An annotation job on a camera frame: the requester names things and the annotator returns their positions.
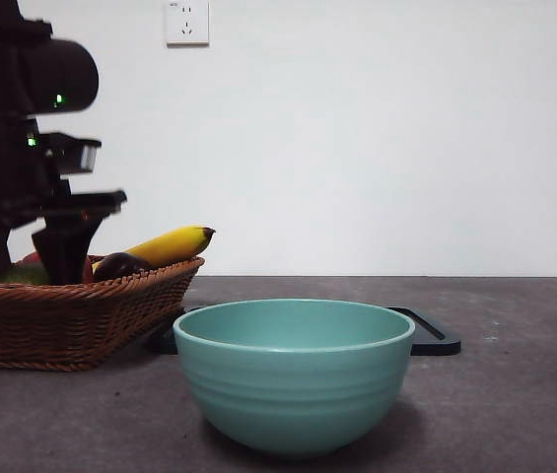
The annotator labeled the green avocado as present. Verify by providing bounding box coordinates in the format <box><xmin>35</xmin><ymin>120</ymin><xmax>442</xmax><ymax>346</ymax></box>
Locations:
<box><xmin>0</xmin><ymin>263</ymin><xmax>51</xmax><ymax>286</ymax></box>

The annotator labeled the teal ceramic bowl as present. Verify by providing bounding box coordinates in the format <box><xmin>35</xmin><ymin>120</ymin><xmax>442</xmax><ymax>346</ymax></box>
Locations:
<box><xmin>173</xmin><ymin>298</ymin><xmax>416</xmax><ymax>460</ymax></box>

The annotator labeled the red apple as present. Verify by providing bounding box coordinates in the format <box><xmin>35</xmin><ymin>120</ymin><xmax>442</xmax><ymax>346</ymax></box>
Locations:
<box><xmin>21</xmin><ymin>250</ymin><xmax>95</xmax><ymax>285</ymax></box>

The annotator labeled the dark purple plum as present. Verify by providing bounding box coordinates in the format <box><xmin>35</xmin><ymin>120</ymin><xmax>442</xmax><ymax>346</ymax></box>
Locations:
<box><xmin>93</xmin><ymin>251</ymin><xmax>154</xmax><ymax>283</ymax></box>

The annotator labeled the brown woven wicker basket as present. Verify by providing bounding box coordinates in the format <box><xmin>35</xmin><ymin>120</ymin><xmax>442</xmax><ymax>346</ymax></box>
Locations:
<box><xmin>0</xmin><ymin>253</ymin><xmax>206</xmax><ymax>372</ymax></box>

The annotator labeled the yellow banana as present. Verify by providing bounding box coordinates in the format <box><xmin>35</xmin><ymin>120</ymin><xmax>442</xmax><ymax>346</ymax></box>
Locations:
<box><xmin>91</xmin><ymin>225</ymin><xmax>218</xmax><ymax>273</ymax></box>

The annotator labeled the dark teal rectangular tray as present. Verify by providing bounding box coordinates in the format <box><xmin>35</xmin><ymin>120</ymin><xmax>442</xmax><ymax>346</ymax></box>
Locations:
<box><xmin>147</xmin><ymin>304</ymin><xmax>462</xmax><ymax>357</ymax></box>

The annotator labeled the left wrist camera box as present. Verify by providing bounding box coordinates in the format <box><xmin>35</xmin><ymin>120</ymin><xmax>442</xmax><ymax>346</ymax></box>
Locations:
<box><xmin>38</xmin><ymin>131</ymin><xmax>103</xmax><ymax>176</ymax></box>

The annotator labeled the white wall socket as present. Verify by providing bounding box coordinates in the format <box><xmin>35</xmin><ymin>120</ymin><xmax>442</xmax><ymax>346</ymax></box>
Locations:
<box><xmin>166</xmin><ymin>0</ymin><xmax>210</xmax><ymax>48</ymax></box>

